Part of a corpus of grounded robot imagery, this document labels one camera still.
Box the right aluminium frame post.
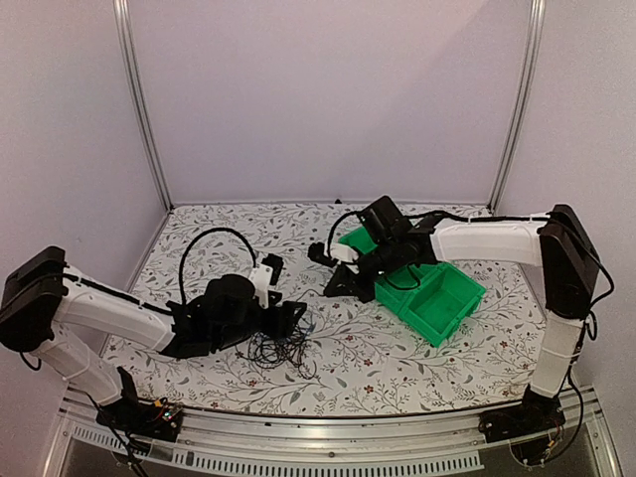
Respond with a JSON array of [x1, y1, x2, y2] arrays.
[[487, 0, 546, 213]]

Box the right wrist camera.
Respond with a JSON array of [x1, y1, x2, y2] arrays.
[[308, 242, 359, 267]]

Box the left aluminium frame post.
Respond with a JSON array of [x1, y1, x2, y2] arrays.
[[112, 0, 174, 212]]

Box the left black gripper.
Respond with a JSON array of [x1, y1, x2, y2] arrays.
[[212, 292, 306, 352]]

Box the aluminium frame post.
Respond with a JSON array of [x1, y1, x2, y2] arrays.
[[487, 0, 546, 213], [112, 0, 174, 212]]

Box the left camera cable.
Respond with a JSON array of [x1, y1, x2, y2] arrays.
[[178, 227, 259, 304]]

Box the right camera cable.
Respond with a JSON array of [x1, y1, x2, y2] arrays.
[[325, 209, 379, 249]]

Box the front aluminium rail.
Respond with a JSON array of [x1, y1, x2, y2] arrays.
[[42, 386, 634, 476]]

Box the green bin left compartment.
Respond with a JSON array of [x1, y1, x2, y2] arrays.
[[330, 227, 382, 265]]

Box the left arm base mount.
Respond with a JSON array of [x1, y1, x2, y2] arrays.
[[96, 367, 184, 442]]

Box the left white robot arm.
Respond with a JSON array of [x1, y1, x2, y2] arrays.
[[1, 246, 307, 431]]

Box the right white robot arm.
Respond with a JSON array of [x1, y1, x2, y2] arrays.
[[308, 196, 607, 433]]

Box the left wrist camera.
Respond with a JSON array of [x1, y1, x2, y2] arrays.
[[248, 253, 284, 309]]

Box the green bin compartment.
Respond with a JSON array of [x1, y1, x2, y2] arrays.
[[397, 263, 486, 348], [330, 227, 382, 265]]

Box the green bin right compartment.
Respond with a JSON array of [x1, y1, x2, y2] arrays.
[[397, 263, 486, 348]]

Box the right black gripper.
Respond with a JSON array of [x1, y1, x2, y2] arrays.
[[323, 239, 401, 305]]

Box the wire pile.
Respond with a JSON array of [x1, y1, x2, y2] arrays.
[[246, 317, 319, 382]]

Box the camera cable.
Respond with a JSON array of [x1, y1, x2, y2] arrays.
[[325, 209, 379, 249], [178, 227, 259, 304]]

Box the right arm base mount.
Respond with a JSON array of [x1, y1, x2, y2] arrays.
[[478, 388, 565, 467]]

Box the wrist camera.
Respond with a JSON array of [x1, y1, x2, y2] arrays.
[[248, 253, 284, 309], [308, 242, 359, 267]]

